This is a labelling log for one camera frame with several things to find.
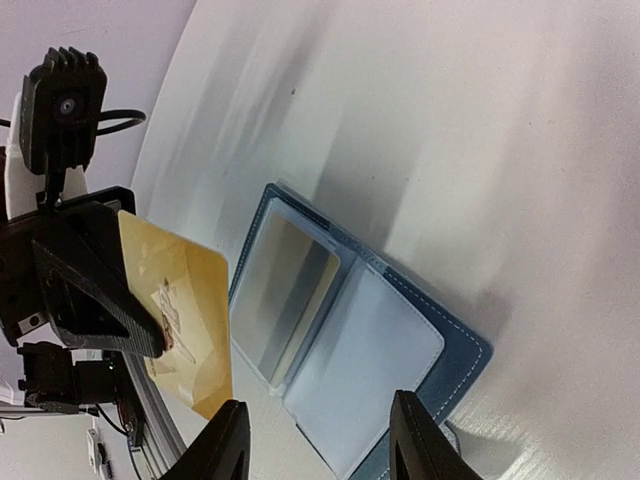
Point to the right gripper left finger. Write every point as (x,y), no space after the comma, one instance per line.
(222,449)

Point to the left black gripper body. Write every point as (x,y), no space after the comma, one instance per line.
(21,296)

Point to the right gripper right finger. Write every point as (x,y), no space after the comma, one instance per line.
(419,450)

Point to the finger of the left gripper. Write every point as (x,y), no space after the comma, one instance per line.
(79,262)

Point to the silver cards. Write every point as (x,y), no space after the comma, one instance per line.
(184,286)

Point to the blue card holder wallet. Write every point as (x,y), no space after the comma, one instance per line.
(333,331)

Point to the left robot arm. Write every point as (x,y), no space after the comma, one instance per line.
(60,379)

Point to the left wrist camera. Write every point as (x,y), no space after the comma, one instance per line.
(53,131)

